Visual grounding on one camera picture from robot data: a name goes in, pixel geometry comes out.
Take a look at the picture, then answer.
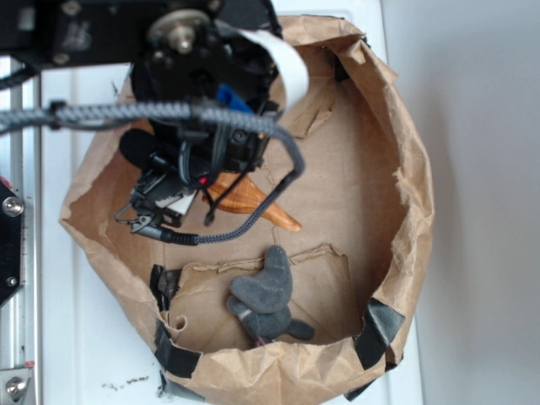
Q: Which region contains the black mounting bracket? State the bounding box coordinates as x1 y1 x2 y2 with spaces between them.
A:
0 176 25 307

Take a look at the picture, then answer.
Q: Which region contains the aluminium frame rail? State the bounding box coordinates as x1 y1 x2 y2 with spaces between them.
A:
0 54 44 405

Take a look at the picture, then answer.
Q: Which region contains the brown paper bag tray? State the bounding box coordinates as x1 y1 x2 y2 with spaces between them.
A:
60 15 435 404

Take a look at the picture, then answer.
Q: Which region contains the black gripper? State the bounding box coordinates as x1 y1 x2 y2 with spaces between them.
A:
128 0 284 176

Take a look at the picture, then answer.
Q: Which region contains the grey braided cable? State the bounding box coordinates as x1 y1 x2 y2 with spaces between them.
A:
0 100 306 246

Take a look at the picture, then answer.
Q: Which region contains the brown spiral conch shell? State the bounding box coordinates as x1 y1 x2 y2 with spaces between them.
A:
208 172 302 232

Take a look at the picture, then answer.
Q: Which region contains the white ribbon cable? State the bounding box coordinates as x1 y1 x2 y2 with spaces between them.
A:
219 20 311 106

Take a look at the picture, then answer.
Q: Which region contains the grey plush toy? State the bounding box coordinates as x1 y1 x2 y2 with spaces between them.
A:
226 245 315 347

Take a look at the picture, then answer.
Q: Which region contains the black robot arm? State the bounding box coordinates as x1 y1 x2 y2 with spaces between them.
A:
1 1 282 115

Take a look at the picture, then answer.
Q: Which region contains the silver corner bracket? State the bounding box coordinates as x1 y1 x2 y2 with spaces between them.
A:
1 367 35 405

